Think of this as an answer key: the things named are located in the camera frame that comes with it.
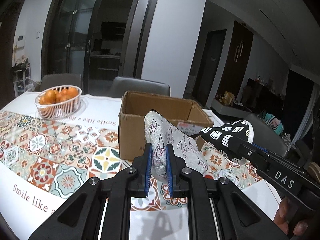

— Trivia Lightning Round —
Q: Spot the white plastic fruit basket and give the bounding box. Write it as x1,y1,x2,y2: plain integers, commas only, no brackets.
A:
34,85,82,120

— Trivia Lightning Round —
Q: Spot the person's right hand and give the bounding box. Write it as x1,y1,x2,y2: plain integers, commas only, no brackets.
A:
273,197,319,239

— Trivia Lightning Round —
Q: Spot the grey chair behind box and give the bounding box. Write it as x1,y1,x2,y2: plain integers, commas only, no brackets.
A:
108,76,171,98

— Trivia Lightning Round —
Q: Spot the dark sideboard with items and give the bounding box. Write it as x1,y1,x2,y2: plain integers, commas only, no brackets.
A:
210,78,284,119

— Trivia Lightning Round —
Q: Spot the brown cardboard box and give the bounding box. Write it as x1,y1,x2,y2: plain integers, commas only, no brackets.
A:
118,91,214,160

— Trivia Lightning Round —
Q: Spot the black white patterned mitt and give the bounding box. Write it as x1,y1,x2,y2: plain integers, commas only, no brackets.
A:
191,120,254,165

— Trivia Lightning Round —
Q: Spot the dark glass door cabinet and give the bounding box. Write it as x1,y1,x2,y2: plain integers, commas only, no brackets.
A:
41,0,157,95

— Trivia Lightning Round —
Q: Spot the patterned tile tablecloth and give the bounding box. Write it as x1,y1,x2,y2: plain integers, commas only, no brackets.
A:
1,92,281,239

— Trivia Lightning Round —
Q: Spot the white shipping label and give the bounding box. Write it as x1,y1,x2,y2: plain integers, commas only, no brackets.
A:
176,122,203,135

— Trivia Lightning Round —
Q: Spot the grey chair left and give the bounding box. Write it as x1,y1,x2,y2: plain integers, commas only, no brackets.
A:
40,73,83,91

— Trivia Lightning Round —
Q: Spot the white floral embroidered cloth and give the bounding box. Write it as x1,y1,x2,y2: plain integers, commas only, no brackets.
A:
144,111,208,183

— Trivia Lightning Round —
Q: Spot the grey chair right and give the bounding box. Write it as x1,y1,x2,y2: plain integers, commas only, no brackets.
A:
242,113,289,158

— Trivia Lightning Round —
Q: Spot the orange tangerines pile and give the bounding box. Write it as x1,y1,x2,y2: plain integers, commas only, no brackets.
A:
39,87,79,105

